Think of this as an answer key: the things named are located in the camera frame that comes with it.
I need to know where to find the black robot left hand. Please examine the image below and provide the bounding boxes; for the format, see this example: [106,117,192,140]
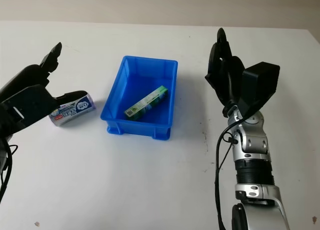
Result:
[0,42,89,106]

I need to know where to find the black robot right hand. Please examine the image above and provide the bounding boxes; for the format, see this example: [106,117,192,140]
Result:
[204,27,247,108]

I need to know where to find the purple white gum can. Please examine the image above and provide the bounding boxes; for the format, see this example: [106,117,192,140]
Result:
[49,93,97,128]

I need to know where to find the green white long box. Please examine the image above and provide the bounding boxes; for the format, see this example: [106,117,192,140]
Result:
[124,85,169,122]

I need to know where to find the blue plastic tray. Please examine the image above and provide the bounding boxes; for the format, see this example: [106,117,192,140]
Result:
[99,55,179,142]

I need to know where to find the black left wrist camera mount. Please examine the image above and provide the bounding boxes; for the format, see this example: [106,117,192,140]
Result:
[0,84,60,141]

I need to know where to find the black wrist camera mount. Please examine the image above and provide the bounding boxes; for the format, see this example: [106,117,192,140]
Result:
[237,61,281,119]
[0,84,60,141]

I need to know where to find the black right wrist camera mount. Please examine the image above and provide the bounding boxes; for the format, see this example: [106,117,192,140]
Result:
[237,61,281,119]

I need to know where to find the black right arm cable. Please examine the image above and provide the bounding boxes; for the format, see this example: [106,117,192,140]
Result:
[213,114,245,230]

